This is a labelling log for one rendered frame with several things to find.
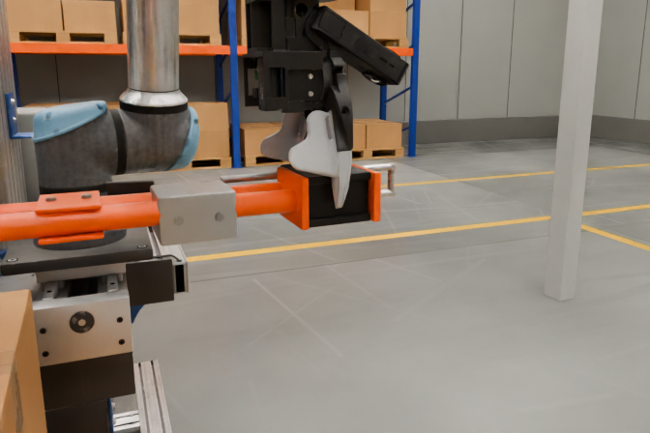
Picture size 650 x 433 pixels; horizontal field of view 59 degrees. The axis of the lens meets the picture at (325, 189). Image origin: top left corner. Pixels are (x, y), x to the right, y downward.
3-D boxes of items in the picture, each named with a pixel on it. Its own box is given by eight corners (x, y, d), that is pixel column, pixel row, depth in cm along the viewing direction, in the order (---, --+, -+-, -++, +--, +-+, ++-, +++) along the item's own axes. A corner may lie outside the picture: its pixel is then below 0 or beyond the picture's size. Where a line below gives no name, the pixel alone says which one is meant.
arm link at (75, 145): (33, 179, 100) (24, 101, 97) (113, 172, 107) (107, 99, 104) (42, 191, 90) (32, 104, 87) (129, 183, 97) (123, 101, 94)
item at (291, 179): (302, 231, 54) (301, 179, 53) (277, 213, 60) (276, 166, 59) (380, 221, 57) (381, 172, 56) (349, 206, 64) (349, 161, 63)
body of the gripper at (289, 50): (244, 113, 58) (238, -12, 56) (322, 109, 62) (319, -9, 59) (266, 118, 51) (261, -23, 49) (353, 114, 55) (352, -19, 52)
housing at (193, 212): (161, 248, 50) (157, 198, 49) (152, 229, 56) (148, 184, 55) (239, 239, 53) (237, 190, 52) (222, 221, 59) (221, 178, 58)
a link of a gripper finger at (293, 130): (253, 179, 64) (259, 103, 59) (303, 174, 66) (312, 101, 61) (261, 194, 62) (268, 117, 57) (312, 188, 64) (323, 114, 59)
